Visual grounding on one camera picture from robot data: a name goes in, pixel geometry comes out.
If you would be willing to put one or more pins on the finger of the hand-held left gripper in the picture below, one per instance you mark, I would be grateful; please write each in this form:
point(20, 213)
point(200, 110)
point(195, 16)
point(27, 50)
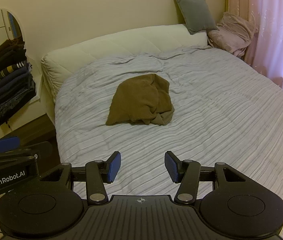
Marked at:
point(4, 145)
point(41, 148)

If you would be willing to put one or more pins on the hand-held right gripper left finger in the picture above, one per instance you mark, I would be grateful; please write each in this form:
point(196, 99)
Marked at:
point(114, 166)

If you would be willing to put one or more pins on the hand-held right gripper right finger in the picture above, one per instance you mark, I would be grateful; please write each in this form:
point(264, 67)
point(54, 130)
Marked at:
point(172, 166)

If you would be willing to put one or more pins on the brown sweater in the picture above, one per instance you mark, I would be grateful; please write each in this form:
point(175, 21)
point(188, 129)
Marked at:
point(136, 100)

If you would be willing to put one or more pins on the stack of dark folded clothes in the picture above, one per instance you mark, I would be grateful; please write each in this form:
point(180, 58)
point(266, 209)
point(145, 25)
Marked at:
point(9, 85)

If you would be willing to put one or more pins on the crumpled taupe brown garment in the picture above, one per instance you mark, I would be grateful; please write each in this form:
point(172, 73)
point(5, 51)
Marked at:
point(165, 118)

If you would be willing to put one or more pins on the white side table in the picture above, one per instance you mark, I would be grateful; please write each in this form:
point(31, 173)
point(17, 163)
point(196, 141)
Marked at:
point(37, 97)

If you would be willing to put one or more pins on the grey striped duvet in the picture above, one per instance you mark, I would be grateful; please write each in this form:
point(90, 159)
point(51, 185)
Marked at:
point(219, 105)

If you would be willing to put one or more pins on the round white-framed mirror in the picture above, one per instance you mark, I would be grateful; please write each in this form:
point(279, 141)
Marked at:
point(1, 27)

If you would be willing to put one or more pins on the crumpled pink blanket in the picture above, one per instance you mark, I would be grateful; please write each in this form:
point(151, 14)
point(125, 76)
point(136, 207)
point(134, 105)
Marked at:
point(234, 32)

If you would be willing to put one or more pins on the grey cushion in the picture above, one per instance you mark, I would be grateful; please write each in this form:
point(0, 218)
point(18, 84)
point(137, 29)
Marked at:
point(194, 12)

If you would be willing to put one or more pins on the sheer pink curtain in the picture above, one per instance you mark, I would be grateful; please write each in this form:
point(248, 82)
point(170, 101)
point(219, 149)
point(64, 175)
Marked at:
point(279, 35)

